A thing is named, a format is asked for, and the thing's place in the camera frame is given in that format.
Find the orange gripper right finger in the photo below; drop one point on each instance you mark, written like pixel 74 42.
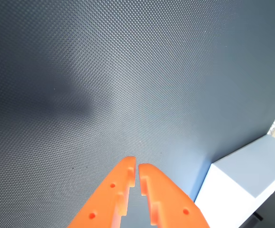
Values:
pixel 170 204

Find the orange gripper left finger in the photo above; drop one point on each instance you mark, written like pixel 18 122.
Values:
pixel 104 202

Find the white open cardboard box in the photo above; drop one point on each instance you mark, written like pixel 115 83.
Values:
pixel 234 180

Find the dark grey textured mat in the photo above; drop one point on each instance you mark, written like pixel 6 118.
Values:
pixel 104 83

